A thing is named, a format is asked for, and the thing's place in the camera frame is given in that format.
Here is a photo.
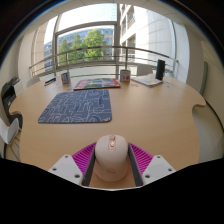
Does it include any red and grey magazine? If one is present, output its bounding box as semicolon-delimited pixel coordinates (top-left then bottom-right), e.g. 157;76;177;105
72;77;122;92

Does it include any pale pink computer mouse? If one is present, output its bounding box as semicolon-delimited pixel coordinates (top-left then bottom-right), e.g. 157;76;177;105
92;134;130;183

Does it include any white and blue booklet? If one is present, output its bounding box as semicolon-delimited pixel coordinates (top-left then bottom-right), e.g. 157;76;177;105
130;74;164;88

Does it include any tall black speaker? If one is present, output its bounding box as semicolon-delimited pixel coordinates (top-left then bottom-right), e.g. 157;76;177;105
155;59;167;82

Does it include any black printer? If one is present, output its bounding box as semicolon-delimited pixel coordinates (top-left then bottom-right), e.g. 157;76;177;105
0;76;24;129

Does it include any printed mug with white rim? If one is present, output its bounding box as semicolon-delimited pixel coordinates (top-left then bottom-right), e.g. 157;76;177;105
119;69;132;84

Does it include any dark blue patterned mouse pad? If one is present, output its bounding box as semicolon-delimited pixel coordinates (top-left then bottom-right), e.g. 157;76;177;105
37;88;113;125

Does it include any white chair with wooden legs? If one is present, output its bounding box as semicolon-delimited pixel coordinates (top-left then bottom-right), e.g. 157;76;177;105
0;117;22;158

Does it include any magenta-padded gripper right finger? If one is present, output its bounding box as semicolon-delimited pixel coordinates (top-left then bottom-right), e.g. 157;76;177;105
127;142;177;187

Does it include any printed mug with dark rim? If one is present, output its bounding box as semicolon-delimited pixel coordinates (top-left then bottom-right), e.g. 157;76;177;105
60;71;71;86

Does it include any metal balcony railing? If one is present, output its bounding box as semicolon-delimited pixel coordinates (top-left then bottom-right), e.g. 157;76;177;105
28;45;180;79

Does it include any white shell chair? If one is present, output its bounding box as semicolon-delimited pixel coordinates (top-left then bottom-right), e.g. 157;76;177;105
25;76;42;88
136;63;154;77

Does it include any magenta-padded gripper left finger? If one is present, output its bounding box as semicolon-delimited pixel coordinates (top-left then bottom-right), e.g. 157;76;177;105
48;141;98;187

